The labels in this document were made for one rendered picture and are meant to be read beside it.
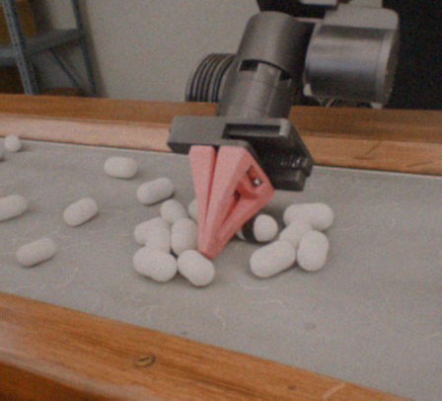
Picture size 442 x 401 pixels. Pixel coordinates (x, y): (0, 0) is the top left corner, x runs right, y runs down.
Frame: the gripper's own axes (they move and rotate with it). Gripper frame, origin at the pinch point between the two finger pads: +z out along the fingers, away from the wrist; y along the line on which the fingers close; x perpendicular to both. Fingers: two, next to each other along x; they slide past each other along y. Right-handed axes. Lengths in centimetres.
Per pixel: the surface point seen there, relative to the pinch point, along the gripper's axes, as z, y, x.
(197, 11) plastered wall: -148, -124, 135
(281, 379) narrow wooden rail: 9.0, 11.3, -7.9
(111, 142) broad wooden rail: -15.4, -25.4, 13.3
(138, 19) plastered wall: -146, -154, 135
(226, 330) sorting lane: 6.3, 4.8, -2.7
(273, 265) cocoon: 0.7, 5.4, 0.2
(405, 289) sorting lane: 0.2, 13.8, 2.3
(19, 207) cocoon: -1.5, -22.0, 1.7
